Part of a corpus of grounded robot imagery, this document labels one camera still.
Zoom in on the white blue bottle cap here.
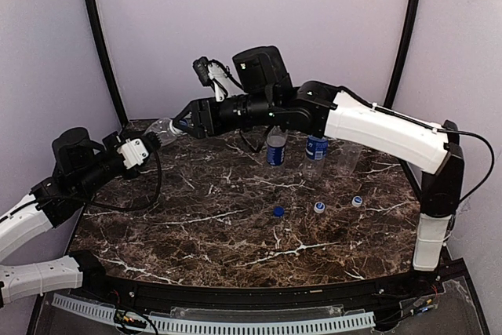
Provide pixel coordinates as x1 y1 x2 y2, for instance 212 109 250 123
351 196 363 207

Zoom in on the camera black cable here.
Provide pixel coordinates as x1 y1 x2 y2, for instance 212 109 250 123
78 146 164 213
227 67 496 218

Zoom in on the black frame post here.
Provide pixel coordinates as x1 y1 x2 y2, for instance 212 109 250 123
384 0 420 109
84 0 129 129

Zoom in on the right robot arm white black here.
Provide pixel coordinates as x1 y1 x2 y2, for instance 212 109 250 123
172 46 464 272

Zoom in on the left camera black cable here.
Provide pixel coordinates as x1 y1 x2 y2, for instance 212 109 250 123
78 146 164 213

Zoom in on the black front table rail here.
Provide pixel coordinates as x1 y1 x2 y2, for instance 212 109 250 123
69 250 453 312

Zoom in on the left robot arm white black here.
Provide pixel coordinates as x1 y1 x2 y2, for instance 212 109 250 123
1 127 161 305

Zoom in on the right black frame post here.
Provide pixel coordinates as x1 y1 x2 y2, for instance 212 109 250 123
384 0 420 109

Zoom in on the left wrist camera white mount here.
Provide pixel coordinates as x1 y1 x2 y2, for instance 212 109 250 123
117 138 150 169

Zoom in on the solid blue bottle cap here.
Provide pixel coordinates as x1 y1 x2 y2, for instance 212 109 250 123
273 206 285 217

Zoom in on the pepsi label bottle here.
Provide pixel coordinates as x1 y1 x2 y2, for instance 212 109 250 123
266 126 288 167

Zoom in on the clear plastic bottle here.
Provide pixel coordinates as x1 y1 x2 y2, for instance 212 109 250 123
336 141 362 177

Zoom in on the right camera black cable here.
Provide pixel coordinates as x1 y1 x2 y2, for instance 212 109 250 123
227 67 496 218

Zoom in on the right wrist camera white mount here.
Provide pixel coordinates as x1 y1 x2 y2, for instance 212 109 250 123
192 56 234 102

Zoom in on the white slotted cable duct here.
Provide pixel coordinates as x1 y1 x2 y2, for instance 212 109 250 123
52 293 376 334

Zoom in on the left black frame post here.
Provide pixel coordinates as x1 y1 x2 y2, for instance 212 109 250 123
84 0 129 129

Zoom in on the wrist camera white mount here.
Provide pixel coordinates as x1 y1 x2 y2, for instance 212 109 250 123
192 56 234 102
117 138 150 169

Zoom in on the blue label water bottle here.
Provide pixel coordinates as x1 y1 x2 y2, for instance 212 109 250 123
302 135 329 181

